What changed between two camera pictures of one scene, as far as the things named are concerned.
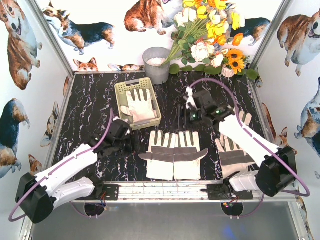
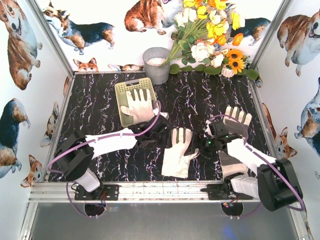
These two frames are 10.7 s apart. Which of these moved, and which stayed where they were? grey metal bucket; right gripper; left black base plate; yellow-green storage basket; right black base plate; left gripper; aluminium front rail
Moved: left gripper; right gripper
Stayed: left black base plate; right black base plate; aluminium front rail; grey metal bucket; yellow-green storage basket
